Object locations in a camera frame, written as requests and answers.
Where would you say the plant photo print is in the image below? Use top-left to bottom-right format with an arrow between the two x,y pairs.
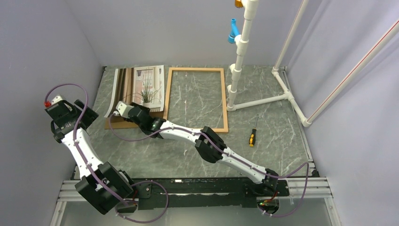
105,65 -> 165,118

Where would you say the wooden picture frame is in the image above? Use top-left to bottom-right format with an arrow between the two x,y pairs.
164,67 -> 229,133

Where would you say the black yellow screwdriver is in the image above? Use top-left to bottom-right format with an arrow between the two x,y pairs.
248,115 -> 259,147

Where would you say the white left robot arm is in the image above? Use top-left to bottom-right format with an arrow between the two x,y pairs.
44,96 -> 136,214

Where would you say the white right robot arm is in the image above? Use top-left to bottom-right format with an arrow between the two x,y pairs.
116,101 -> 278,196

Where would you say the blue pipe fitting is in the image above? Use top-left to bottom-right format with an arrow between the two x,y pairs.
227,18 -> 241,45

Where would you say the orange pipe fitting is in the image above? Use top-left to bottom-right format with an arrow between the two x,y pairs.
234,0 -> 244,8

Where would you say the white PVC pipe stand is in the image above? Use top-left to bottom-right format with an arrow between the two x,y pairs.
226,0 -> 399,127

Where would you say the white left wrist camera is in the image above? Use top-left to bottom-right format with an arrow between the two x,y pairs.
44,95 -> 64,108

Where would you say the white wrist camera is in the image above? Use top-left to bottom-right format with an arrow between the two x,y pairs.
44,95 -> 64,108
113,101 -> 134,119

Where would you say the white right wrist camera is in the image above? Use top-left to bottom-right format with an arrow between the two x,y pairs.
113,101 -> 134,119

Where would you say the brown frame backing board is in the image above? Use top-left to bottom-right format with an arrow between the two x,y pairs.
111,111 -> 164,129

